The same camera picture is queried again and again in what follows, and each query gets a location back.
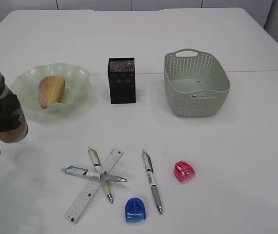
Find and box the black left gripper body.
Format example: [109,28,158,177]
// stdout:
[0,94,22,133]

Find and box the yellow bread roll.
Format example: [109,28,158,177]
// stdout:
[38,76,65,108]

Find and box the red pencil sharpener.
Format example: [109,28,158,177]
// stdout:
[174,161,196,183]

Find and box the paper ball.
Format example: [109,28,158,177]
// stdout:
[191,93,205,98]

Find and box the pale green wavy glass plate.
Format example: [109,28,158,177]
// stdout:
[10,62,95,122]

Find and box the cream yellow ballpoint pen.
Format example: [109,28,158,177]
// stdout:
[88,146,115,204]

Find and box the blue-grey ballpoint pen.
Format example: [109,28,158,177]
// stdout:
[61,166,128,182]

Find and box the black mesh pen holder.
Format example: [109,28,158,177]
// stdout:
[108,58,136,104]

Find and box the white grey mechanical pen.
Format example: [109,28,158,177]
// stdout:
[141,150,163,214]

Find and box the blue pencil sharpener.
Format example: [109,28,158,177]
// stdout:
[125,197,146,223]

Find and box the grey-green woven plastic basket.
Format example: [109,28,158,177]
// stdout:
[163,49,230,117]

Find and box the transparent plastic ruler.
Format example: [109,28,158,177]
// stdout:
[64,148,123,225]

